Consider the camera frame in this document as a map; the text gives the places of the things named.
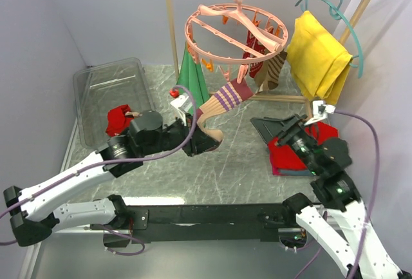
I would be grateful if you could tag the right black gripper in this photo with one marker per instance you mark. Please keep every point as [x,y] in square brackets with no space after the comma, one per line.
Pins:
[282,127]

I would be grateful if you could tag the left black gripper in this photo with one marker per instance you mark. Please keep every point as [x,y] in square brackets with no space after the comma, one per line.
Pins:
[199,143]

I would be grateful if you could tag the brown sock pair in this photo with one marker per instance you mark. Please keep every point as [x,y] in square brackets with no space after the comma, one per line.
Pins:
[267,78]

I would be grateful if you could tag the red sock front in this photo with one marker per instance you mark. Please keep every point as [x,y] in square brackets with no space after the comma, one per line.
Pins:
[117,124]

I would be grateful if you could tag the striped beige purple sock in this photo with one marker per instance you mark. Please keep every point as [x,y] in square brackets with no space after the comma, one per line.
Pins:
[132,114]

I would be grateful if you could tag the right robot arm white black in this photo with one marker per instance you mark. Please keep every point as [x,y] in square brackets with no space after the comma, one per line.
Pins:
[357,250]

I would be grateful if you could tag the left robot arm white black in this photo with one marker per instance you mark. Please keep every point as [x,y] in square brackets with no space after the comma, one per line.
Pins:
[39,211]

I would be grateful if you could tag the pink round clip hanger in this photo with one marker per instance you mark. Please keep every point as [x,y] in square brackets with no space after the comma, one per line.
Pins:
[233,33]

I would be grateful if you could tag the teal plastic hanger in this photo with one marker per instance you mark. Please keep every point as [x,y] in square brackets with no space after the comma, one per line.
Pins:
[335,13]

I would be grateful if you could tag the red folded towel stack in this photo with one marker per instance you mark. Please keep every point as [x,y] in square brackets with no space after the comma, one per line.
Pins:
[285,162]

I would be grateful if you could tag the green hanging cloth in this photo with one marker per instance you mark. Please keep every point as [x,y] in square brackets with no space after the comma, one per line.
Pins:
[191,76]

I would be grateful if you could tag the yellow hanging cloth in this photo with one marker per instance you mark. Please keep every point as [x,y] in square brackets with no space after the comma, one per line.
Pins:
[319,63]

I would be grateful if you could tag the black base bar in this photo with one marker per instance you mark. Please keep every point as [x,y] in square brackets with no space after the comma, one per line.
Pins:
[157,223]

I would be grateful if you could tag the clear plastic bin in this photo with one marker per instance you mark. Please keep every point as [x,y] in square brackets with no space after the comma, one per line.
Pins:
[99,89]

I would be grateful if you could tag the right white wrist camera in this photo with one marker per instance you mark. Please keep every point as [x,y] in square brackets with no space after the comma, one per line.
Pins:
[321,110]

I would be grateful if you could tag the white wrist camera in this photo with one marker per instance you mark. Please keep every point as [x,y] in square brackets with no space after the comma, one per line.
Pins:
[321,110]
[181,104]

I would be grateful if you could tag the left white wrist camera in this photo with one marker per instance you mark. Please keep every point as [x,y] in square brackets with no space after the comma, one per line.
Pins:
[181,104]

